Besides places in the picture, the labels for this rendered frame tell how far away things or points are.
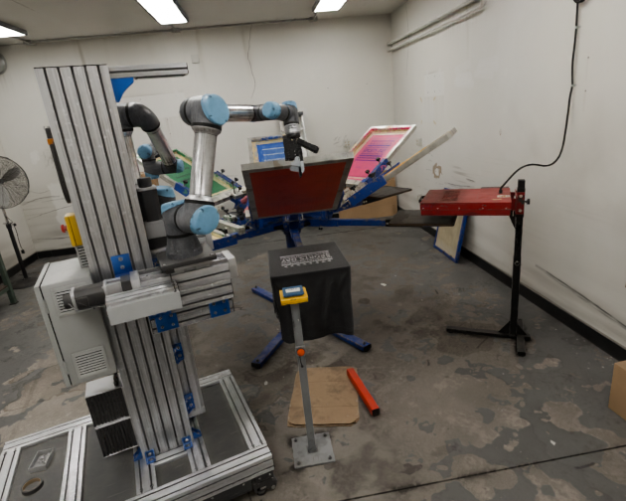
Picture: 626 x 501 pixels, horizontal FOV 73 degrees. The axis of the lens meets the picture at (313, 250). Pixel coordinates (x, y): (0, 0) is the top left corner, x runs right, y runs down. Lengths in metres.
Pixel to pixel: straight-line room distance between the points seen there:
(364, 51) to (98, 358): 5.92
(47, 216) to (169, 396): 5.64
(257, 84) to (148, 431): 5.38
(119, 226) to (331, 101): 5.31
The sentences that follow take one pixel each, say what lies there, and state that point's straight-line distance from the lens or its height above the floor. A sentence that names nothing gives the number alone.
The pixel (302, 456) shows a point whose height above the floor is 0.01.
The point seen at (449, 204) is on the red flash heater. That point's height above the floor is 1.09.
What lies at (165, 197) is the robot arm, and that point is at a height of 1.44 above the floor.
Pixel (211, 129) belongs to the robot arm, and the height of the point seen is 1.75.
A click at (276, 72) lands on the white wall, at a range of 6.83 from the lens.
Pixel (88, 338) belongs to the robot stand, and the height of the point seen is 0.96.
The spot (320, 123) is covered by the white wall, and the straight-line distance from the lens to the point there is 6.88.
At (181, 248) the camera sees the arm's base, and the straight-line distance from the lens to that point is 1.82.
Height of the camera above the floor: 1.79
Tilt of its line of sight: 18 degrees down
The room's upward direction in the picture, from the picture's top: 6 degrees counter-clockwise
